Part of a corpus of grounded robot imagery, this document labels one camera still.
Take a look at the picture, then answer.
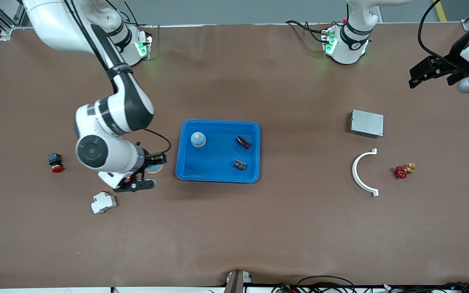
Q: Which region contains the blue plastic tray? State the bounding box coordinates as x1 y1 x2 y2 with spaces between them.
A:
175 119 261 184

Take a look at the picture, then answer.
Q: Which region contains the white circuit breaker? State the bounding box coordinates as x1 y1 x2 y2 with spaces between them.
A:
91 191 117 214

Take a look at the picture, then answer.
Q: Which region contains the black red emergency stop button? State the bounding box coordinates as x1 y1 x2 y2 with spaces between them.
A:
47 153 64 173

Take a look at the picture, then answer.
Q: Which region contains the silver metal box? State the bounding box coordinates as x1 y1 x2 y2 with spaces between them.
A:
345 109 384 139

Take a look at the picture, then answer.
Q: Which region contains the brass valve red handwheel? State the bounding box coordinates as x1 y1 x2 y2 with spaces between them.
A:
394 163 416 179

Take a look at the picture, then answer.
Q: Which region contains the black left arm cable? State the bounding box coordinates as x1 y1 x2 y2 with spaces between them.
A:
418 0 469 72

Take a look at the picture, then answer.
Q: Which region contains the white curved plastic bracket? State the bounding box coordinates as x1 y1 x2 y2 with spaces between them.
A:
352 149 379 197

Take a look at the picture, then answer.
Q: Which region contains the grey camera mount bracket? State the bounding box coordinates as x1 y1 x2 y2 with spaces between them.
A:
224 270 253 293

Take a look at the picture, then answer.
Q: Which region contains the black arm base cable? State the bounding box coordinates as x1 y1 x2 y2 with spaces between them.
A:
285 20 327 43

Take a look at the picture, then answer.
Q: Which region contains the black cable bundle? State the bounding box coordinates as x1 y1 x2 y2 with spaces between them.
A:
271 276 469 293

